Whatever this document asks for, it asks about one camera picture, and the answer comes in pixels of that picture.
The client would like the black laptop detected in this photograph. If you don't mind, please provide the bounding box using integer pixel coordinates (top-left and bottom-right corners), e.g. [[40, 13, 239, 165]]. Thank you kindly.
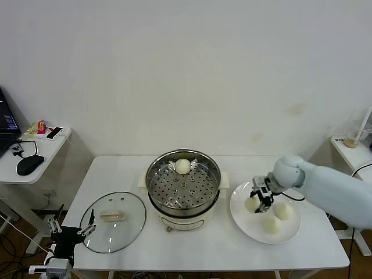
[[0, 85, 23, 159]]

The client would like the white side table with laptop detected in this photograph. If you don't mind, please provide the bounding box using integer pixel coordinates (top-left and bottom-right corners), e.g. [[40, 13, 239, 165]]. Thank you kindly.
[[0, 126, 73, 256]]

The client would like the white floor cable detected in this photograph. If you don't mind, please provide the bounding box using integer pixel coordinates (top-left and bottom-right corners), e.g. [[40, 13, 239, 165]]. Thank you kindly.
[[0, 213, 49, 253]]

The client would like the large white plate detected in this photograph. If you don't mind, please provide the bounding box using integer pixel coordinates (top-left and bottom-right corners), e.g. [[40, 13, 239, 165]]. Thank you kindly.
[[229, 181, 302, 245]]

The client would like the black and white phone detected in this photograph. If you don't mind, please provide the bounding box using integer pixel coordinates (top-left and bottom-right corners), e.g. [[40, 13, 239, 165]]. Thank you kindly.
[[46, 126, 65, 140]]

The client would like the white steamed baozi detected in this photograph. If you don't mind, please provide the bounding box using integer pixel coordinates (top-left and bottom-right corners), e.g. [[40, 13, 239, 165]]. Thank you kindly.
[[273, 202, 295, 221], [174, 158, 192, 175], [244, 196, 261, 214], [260, 216, 282, 235]]

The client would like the black computer mouse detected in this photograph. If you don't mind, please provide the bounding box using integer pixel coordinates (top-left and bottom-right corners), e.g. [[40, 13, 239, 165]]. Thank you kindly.
[[16, 155, 46, 176]]

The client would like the yellow snack packet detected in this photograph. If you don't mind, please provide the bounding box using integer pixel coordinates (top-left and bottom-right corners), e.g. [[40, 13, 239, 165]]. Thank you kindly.
[[24, 121, 40, 137]]

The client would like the black cable with inline adapter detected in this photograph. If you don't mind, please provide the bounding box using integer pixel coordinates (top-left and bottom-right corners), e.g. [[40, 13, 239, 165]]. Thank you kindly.
[[345, 163, 372, 279]]

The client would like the white side table with cup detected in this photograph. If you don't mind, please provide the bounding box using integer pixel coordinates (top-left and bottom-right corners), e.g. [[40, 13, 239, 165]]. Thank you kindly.
[[329, 135, 372, 257]]

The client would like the plastic cup with straw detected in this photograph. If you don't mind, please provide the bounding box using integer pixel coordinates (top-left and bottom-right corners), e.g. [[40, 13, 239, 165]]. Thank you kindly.
[[342, 107, 372, 150]]

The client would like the black adapter with cable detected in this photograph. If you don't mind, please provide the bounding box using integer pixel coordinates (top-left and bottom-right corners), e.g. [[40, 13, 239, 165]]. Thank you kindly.
[[10, 138, 39, 159]]

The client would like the stainless steel steamer basket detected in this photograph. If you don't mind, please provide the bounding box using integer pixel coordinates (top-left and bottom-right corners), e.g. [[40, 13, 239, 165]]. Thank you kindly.
[[137, 149, 230, 212]]

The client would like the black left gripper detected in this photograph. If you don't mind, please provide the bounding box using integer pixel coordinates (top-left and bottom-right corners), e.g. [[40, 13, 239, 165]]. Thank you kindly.
[[46, 203, 97, 260]]

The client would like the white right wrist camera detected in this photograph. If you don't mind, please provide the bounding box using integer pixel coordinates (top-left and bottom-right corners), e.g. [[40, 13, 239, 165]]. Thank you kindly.
[[252, 175, 270, 189]]

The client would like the round glass pot lid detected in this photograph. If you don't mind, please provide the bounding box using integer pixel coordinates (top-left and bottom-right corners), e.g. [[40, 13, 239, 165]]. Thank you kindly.
[[79, 191, 147, 254]]

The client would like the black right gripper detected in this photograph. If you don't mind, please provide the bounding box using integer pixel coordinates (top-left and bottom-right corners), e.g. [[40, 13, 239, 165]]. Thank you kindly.
[[249, 181, 276, 215]]

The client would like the cream electric cooking pot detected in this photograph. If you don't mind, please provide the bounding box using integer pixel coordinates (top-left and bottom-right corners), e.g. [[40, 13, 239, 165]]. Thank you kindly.
[[147, 191, 217, 234]]

